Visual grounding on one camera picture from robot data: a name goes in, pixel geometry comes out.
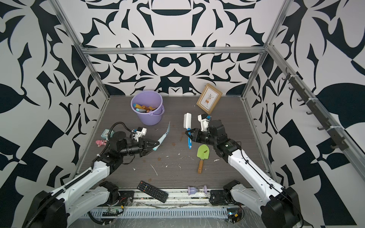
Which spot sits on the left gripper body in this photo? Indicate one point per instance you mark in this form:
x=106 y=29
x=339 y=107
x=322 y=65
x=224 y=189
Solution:
x=133 y=150

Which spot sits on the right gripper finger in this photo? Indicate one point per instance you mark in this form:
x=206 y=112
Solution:
x=191 y=132
x=192 y=138

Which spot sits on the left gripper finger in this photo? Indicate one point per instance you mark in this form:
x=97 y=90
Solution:
x=144 y=151
x=148 y=142

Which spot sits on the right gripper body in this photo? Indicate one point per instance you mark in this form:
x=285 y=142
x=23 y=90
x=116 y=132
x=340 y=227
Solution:
x=205 y=137

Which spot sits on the light blue pointed trowel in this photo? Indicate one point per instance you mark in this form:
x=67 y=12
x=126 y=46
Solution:
x=162 y=138

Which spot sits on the white blue cleaning brush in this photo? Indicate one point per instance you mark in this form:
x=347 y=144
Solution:
x=187 y=124

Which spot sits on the light green small trowel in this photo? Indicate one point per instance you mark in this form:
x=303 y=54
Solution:
x=203 y=154

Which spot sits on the yellow scoop trowel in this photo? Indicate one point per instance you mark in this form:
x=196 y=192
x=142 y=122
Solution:
x=148 y=108

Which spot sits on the green trowel yellow handle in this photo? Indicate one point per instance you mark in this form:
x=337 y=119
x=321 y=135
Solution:
x=137 y=106

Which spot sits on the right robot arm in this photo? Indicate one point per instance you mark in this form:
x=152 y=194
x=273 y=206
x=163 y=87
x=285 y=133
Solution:
x=277 y=206

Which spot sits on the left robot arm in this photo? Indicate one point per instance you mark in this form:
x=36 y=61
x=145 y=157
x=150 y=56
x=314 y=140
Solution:
x=64 y=205

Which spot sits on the purple plastic bucket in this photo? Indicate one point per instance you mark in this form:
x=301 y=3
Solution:
x=148 y=105

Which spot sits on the small teal alarm clock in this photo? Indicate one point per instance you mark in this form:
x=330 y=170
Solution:
x=107 y=134

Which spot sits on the pink toy figure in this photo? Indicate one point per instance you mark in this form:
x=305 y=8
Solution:
x=100 y=143

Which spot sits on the black remote control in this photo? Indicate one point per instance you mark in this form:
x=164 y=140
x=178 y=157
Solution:
x=153 y=191

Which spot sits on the purple sand timer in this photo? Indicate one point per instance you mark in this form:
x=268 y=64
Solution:
x=194 y=190

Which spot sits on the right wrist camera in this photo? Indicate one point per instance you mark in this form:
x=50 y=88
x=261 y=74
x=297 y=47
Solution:
x=204 y=120

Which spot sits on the wooden picture frame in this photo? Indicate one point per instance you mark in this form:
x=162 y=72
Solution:
x=209 y=98

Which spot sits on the wall hook rail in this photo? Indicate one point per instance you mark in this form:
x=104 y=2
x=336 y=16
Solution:
x=334 y=130

